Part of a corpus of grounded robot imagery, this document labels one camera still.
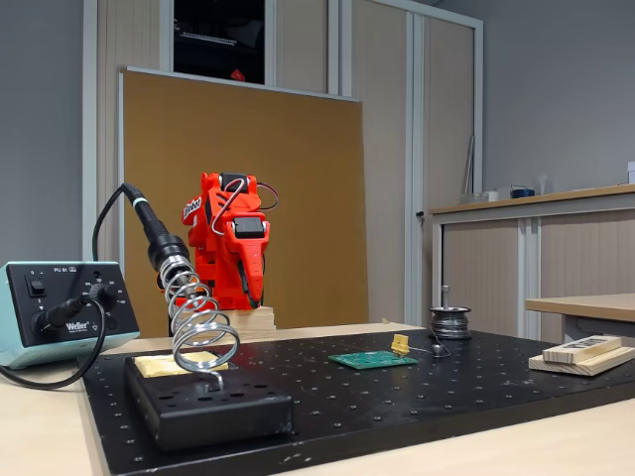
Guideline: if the black soldering iron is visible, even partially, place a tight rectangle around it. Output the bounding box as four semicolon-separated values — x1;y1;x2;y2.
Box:
121;181;199;298

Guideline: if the green circuit board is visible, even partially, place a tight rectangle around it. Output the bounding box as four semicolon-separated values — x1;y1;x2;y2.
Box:
327;349;419;371

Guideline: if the teal Weller soldering station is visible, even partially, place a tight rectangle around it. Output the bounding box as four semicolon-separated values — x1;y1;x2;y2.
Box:
0;261;141;371

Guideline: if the yellow cleaning sponge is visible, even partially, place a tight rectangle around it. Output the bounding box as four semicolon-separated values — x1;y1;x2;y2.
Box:
134;349;230;380

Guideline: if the black stand with spring holder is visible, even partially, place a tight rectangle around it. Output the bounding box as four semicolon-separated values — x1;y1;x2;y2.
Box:
123;233;295;452

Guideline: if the tall beige shutter cabinet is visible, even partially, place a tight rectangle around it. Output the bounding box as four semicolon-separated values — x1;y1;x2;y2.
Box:
82;0;485;328

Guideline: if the black device inside cabinet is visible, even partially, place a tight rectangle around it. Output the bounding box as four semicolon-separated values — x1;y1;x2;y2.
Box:
173;0;267;85

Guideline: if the black perforated breadboard plate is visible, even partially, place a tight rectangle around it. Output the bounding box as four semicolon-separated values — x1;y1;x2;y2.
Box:
81;327;635;476

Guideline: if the low cabinet with wooden top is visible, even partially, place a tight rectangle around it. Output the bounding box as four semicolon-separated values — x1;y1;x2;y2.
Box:
429;183;635;343

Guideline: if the clear plastic container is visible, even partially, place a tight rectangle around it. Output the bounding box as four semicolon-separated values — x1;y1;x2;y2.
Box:
459;190;500;205

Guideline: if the wooden desk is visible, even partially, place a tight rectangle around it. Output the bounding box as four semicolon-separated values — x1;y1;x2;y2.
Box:
524;293;635;346

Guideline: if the wooden plank with Kapla print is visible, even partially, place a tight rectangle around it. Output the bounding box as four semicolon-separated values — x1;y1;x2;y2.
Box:
542;335;624;363

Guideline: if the plain wooden plank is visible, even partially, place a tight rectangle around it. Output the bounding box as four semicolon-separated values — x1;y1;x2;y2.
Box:
528;345;635;377

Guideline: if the gripper servo cable loop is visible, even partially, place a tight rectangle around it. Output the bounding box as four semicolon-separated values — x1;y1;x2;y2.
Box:
210;178;249;239

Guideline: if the arm servo cable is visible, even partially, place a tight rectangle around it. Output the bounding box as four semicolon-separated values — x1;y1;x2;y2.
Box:
257;181;280;212

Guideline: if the thin solder wire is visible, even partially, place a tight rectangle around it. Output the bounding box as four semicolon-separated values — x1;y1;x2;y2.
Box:
409;335;451;359

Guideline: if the solder wire spool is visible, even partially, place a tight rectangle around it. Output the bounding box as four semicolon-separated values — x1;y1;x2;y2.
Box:
429;305;472;340

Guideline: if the grey metal rail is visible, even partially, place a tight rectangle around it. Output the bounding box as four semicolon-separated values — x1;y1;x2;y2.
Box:
463;136;476;195

